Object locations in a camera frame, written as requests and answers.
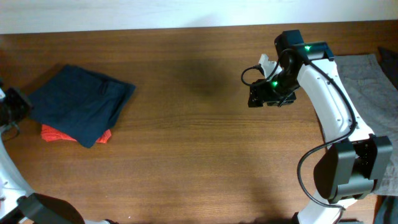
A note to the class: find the grey shorts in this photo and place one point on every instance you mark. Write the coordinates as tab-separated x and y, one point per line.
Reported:
375	99

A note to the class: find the folded red printed t-shirt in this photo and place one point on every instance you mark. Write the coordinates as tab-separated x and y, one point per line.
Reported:
51	134

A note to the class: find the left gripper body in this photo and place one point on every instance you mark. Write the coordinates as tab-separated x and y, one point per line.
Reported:
13	107

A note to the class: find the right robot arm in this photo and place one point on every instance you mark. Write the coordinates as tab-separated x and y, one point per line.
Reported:
355	159

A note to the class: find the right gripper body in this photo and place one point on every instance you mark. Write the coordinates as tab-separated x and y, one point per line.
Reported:
279	89

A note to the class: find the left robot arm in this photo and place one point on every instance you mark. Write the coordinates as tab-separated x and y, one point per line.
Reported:
19	201

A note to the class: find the dark garment at right edge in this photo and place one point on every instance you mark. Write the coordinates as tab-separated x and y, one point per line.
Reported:
389	64

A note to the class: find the navy blue shorts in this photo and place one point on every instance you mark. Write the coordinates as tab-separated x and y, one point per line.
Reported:
80	103

